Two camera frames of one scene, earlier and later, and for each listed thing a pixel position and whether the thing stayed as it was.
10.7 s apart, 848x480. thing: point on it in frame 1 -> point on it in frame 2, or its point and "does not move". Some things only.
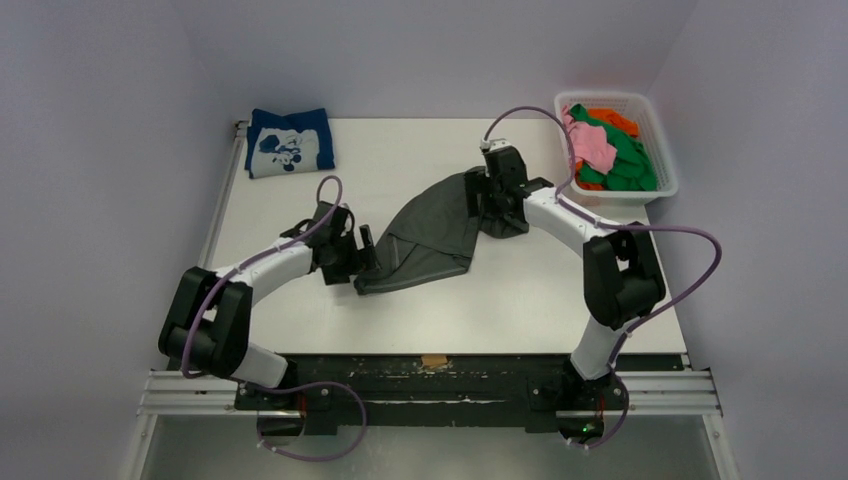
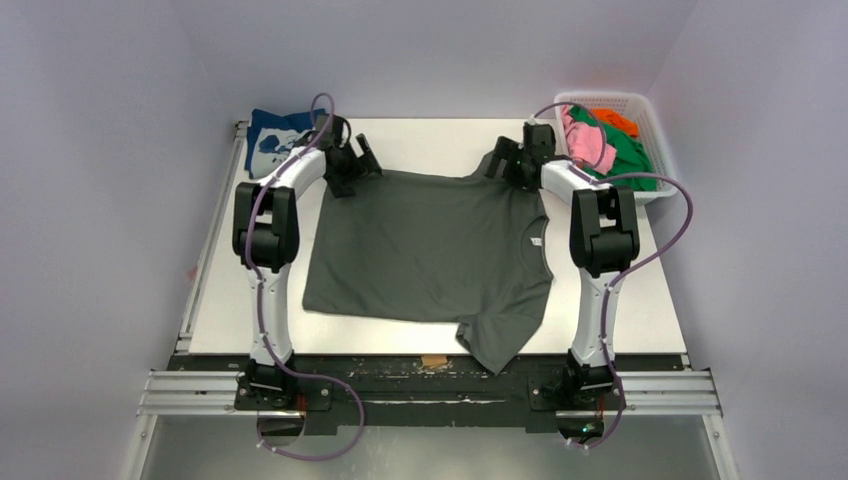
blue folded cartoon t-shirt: [299, 142] does not move
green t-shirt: [633, 167] does not move
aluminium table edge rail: [208, 249] does not move
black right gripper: [484, 196] -> [510, 163]
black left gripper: [338, 275] -> [340, 184]
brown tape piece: [433, 361] does not move
